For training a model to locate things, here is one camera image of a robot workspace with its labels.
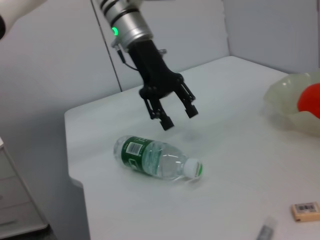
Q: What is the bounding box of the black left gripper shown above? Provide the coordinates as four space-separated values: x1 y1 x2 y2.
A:
126 38 200 131

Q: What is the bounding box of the clear water bottle green label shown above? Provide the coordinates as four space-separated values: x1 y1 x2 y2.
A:
113 134 203 182

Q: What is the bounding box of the red tomato toy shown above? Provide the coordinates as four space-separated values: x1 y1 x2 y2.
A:
297 83 320 116

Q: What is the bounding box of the translucent green fruit plate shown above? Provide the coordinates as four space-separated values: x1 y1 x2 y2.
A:
264 72 320 138

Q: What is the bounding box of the grey glitter marker pen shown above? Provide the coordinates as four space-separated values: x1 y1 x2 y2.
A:
254 216 278 240

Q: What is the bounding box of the beige eraser with barcode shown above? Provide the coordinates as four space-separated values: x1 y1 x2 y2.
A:
291 201 320 223

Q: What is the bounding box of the grey drawer cabinet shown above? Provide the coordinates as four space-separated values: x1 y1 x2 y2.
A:
0 136 50 238

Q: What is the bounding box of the left arm wrist cable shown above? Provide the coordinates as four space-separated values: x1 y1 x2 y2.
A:
111 41 141 73

